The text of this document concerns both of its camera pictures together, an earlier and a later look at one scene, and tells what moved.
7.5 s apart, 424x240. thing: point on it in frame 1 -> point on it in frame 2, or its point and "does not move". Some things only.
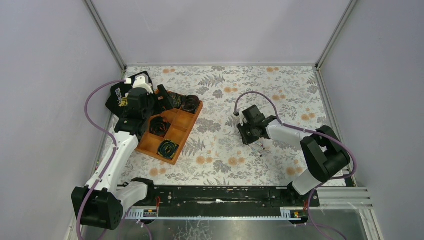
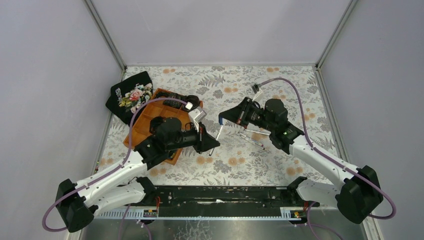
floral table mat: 212,154 does not move
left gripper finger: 164,98 -> 208,141
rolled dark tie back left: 176,100 does not move
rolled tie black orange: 158,126 does not move
